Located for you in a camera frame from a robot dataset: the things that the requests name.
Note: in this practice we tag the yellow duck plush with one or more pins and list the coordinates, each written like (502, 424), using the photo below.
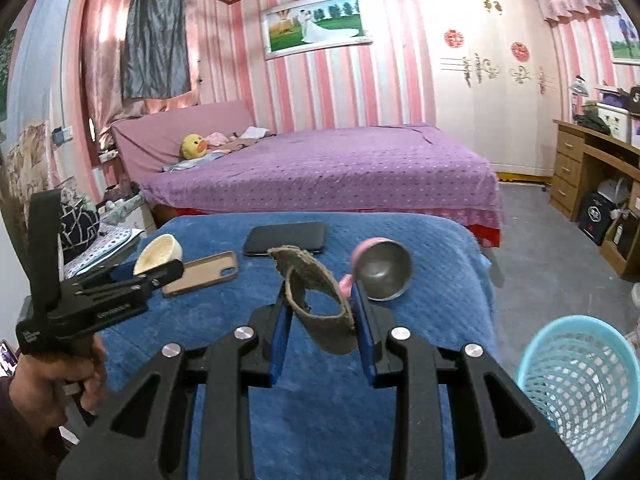
(192, 146)

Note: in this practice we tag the person's left forearm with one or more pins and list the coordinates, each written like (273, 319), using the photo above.
(25, 435)

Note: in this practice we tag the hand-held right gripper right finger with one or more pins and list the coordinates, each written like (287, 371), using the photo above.
(362, 340)

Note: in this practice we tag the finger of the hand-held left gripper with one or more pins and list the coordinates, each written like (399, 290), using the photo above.
(167, 272)
(122, 272)

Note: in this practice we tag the phone in brown case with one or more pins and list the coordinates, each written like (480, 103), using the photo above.
(205, 272)

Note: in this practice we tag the dark green clothing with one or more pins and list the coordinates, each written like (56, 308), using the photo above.
(592, 121)

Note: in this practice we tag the white storage box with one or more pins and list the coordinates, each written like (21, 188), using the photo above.
(617, 120)

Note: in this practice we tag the light blue plastic basket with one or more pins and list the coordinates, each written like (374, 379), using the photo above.
(575, 385)

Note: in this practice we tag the pink plush toy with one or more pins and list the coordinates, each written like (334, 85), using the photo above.
(217, 138)

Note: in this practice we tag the black phone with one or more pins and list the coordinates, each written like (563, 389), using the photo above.
(285, 237)

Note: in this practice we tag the white paper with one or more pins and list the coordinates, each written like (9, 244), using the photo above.
(254, 132)

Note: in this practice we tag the dark grey curtain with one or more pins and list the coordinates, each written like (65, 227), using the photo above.
(155, 40)

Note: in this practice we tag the person's left hand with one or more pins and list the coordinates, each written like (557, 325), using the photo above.
(92, 360)

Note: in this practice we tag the beige floral blanket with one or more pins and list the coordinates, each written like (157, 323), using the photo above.
(22, 170)

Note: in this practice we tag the framed wedding picture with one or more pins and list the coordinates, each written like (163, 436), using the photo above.
(320, 25)

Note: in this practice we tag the dark patterned bag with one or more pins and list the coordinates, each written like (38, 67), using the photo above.
(80, 227)

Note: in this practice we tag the purple bed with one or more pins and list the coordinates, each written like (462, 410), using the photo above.
(325, 170)

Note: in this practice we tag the cream white bowl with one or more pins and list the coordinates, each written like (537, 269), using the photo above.
(160, 252)

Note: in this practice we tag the pink curtain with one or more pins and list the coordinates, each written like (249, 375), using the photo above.
(102, 60)

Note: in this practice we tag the light floral sheet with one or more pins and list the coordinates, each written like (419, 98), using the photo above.
(107, 240)

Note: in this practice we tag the wooden desk with drawers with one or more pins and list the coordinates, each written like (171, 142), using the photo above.
(567, 165)

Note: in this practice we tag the white decorated wardrobe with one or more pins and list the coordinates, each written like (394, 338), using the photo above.
(480, 120)

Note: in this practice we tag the pink steel-lined mug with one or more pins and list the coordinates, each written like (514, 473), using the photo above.
(382, 265)

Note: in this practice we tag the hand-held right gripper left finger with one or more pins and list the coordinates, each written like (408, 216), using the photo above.
(281, 345)

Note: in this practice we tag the white fan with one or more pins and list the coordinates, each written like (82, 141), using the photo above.
(612, 192)

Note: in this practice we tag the wall socket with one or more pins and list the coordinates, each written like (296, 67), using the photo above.
(62, 135)

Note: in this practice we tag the small framed wall picture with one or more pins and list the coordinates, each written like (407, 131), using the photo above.
(625, 40)

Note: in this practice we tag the lit smartphone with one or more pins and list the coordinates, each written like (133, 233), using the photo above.
(7, 357)

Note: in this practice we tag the pink covered headboard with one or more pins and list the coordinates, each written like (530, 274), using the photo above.
(160, 135)

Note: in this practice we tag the black box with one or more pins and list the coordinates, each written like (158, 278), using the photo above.
(595, 215)

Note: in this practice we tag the desk lamp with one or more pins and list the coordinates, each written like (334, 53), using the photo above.
(580, 85)

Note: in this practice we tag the beige cloth scrap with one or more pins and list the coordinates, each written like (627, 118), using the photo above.
(330, 335)

